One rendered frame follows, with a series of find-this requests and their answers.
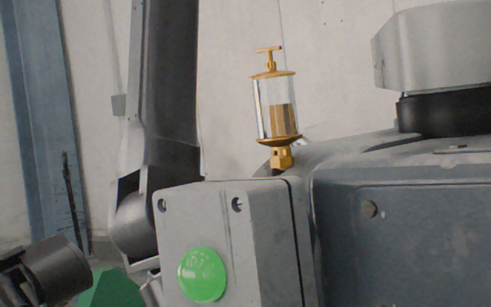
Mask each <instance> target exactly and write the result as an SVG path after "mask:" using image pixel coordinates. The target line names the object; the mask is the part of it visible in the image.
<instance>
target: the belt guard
mask: <svg viewBox="0 0 491 307"><path fill-rule="evenodd" d="M370 44H371V58H372V65H373V72H374V86H375V87H376V88H381V89H385V90H389V91H397V92H406V94H407V95H418V94H435V93H441V92H444V91H458V90H466V89H473V88H480V87H491V0H456V1H449V2H439V3H433V4H428V5H424V6H419V7H414V8H407V9H404V10H400V11H398V12H397V13H394V14H393V15H392V16H391V17H390V18H389V20H388V21H387V22H386V23H384V25H383V26H382V27H381V29H380V30H379V31H378V32H377V33H376V34H375V35H374V36H372V39H371V40H370Z"/></svg>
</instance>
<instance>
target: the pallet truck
mask: <svg viewBox="0 0 491 307"><path fill-rule="evenodd" d="M67 155H68V150H67V149H66V148H64V149H63V150H62V161H63V169H62V173H63V178H64V180H65V184H66V190H67V194H68V202H69V207H70V211H71V218H72V223H73V227H74V232H75V235H74V236H76V240H77V246H78V247H79V248H80V250H81V251H82V253H83V254H84V249H83V244H82V240H81V232H80V228H79V223H78V218H77V211H76V207H75V202H74V194H73V190H72V185H71V172H70V168H68V159H67ZM84 256H85V254H84ZM91 272H92V276H93V282H94V283H93V286H92V287H91V288H89V289H88V290H86V291H84V292H82V293H81V294H79V295H78V296H79V298H78V302H77V307H146V306H145V305H144V303H143V299H142V296H141V294H140V288H141V287H140V286H139V285H138V284H136V283H135V282H134V281H132V280H131V279H130V278H129V277H127V276H126V275H125V274H123V272H122V271H121V270H119V269H118V268H117V267H102V266H98V267H95V269H91Z"/></svg>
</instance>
